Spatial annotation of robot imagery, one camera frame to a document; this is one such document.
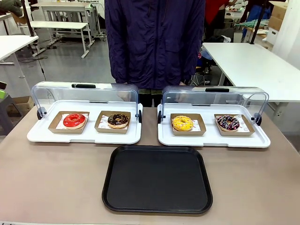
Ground chocolate sprinkled donut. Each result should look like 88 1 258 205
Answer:
107 113 130 129

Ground brown cardboard donut tray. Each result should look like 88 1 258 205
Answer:
214 113 255 137
48 111 90 134
94 110 131 134
170 113 207 136

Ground yellow glazed sprinkled donut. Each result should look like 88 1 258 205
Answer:
172 115 194 132

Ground black plastic serving tray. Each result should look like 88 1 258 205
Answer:
101 145 213 214

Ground white display tray base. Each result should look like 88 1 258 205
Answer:
26 99 143 145
157 103 271 149

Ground red glazed donut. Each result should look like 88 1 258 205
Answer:
63 113 87 130

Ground person in navy jacket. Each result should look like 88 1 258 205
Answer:
104 0 206 108

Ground white bench table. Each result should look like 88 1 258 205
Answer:
30 21 89 59

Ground cardboard box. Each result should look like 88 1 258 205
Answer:
7 95 35 117
268 0 289 31

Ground white desk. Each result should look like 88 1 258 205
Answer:
30 1 101 43

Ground black pole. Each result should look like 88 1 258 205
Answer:
21 0 36 38
249 0 270 45

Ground clear dome lid black handle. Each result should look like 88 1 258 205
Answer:
157 85 263 126
31 81 143 123

